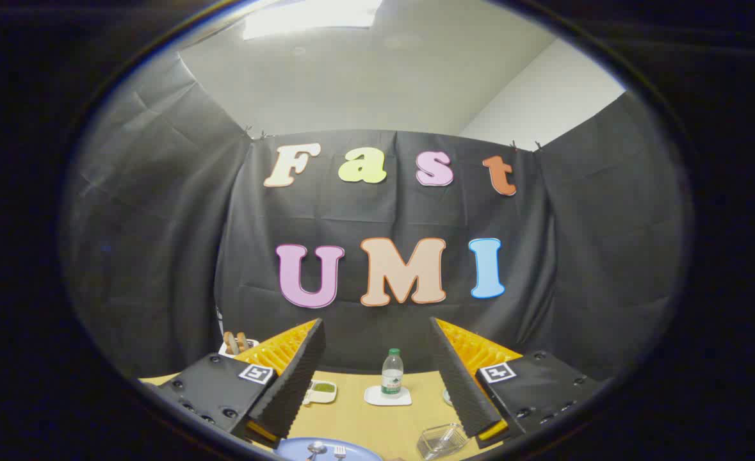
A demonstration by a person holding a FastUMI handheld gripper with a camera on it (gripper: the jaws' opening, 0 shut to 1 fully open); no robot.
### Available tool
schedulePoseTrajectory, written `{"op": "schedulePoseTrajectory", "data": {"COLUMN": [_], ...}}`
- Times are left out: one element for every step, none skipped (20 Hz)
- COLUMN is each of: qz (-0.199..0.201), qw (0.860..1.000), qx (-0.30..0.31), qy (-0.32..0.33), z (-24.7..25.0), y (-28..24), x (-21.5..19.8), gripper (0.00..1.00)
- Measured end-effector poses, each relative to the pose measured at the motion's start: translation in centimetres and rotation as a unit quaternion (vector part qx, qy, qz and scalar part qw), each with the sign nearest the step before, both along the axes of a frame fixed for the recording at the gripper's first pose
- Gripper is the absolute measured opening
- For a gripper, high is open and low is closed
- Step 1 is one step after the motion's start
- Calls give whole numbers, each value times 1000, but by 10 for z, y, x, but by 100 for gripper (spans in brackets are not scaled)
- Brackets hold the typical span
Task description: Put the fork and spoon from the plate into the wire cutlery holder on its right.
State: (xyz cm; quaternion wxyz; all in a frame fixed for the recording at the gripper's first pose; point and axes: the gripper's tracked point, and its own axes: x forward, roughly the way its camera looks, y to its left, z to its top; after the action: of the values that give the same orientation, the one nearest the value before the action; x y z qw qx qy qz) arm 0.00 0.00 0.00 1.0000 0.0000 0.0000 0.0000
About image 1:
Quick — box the white divided bean dish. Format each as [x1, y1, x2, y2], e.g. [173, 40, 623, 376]
[303, 380, 338, 405]

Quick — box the white square coaster tray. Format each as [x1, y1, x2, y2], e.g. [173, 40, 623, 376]
[364, 384, 412, 407]

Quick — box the clear plastic water bottle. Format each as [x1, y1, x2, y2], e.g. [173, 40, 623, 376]
[381, 348, 404, 398]

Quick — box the blue round plate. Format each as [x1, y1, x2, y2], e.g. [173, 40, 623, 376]
[275, 437, 384, 461]

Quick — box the ceiling light panel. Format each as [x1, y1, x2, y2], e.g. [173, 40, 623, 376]
[243, 0, 383, 40]

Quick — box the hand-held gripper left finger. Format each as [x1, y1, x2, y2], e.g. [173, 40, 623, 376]
[143, 318, 327, 449]

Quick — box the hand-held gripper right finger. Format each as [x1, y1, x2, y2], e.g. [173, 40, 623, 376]
[430, 317, 608, 449]

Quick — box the metal wire cutlery basket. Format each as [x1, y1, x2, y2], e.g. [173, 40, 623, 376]
[417, 423, 469, 460]

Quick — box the cream toaster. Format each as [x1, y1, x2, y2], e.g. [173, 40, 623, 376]
[218, 338, 259, 358]

